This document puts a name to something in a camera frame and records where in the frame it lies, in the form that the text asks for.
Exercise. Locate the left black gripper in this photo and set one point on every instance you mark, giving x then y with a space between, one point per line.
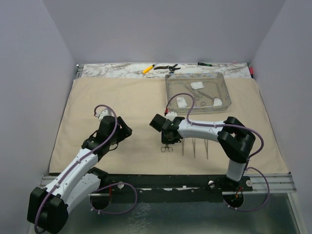
124 131

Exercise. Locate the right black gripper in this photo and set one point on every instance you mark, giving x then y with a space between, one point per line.
165 141

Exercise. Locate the curved steel clamp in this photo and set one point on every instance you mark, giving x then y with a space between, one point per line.
166 148

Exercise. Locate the steel tweezers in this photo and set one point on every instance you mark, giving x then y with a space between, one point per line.
206 148
194 147
183 146

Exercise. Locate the white gauze pad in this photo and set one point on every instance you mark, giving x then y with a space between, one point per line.
197 85
217 102
181 102

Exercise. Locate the beige surgical wrap cloth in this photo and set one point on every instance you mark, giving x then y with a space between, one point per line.
137 101

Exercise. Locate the wire mesh instrument tray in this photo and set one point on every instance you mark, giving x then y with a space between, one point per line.
206 92

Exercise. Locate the white gauze pad top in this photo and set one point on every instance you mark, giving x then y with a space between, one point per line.
197 85

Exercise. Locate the steel forceps clamp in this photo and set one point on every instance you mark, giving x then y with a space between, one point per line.
197 95

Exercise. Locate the steel surgical scissors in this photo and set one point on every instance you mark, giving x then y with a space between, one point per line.
206 95

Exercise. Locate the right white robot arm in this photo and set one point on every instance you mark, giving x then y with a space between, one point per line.
235 139

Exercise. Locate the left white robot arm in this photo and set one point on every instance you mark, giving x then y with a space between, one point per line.
49 207

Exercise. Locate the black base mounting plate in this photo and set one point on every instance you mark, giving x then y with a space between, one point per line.
169 188

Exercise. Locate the yellow black marker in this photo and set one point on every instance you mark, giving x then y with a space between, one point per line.
148 69

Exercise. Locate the green black marker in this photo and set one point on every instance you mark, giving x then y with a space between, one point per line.
204 64

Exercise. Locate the red marker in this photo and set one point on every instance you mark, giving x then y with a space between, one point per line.
251 72

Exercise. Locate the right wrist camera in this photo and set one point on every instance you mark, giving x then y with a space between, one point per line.
158 123

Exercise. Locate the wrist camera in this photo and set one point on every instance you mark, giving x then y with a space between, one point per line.
102 114
158 123

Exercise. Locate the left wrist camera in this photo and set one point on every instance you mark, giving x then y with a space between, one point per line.
102 114

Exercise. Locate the black handled pliers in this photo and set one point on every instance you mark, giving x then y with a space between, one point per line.
172 68

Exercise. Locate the aluminium extrusion rail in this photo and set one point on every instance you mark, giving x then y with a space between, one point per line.
278 183

